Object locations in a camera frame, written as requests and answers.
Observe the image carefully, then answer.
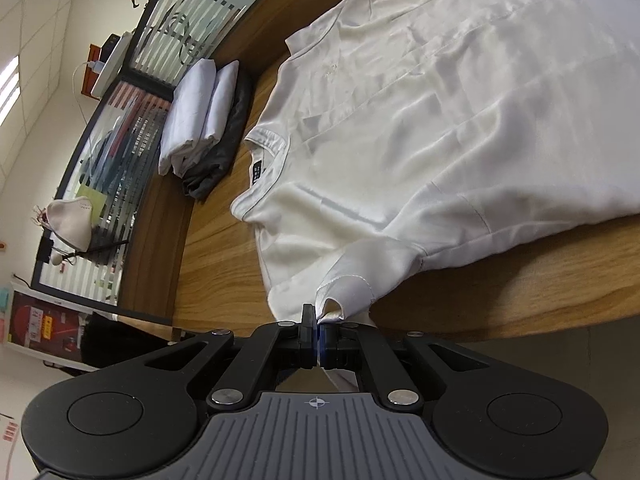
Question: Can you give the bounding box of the red brown box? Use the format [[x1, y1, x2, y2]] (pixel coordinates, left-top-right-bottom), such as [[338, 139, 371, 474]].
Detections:
[[80, 42, 118, 97]]

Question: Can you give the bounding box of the ceiling light panel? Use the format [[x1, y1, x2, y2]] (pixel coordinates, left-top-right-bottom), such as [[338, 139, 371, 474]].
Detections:
[[0, 55, 21, 117]]

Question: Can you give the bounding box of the cream short-sleeved shirt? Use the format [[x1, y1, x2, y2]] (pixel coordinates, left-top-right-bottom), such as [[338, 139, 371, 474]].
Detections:
[[230, 0, 640, 328]]

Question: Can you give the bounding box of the dark partition post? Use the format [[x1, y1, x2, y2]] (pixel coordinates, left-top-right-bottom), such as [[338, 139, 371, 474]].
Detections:
[[119, 0, 183, 78]]

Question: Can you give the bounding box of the dark grey folded garment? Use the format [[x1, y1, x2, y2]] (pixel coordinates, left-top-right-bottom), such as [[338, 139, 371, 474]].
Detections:
[[182, 67, 253, 201]]

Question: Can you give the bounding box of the green sticky note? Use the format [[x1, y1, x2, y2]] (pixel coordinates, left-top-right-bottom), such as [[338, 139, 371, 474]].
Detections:
[[75, 182, 107, 221]]

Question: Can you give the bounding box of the large white folded cloth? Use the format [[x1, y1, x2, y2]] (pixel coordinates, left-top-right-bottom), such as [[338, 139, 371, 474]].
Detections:
[[159, 57, 218, 177]]

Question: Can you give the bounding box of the striped frosted glass partition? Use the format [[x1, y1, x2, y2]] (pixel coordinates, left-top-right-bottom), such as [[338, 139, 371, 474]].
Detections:
[[131, 0, 298, 83], [30, 72, 176, 311]]

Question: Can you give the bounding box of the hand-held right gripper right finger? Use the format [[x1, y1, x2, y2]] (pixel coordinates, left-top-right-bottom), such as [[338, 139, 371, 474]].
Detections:
[[320, 324, 489, 413]]

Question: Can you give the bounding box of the black bulky object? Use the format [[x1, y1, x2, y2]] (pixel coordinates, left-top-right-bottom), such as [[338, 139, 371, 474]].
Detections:
[[80, 310, 177, 377]]

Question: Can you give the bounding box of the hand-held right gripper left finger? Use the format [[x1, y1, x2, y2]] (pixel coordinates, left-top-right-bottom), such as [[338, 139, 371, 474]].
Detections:
[[145, 304, 319, 413]]

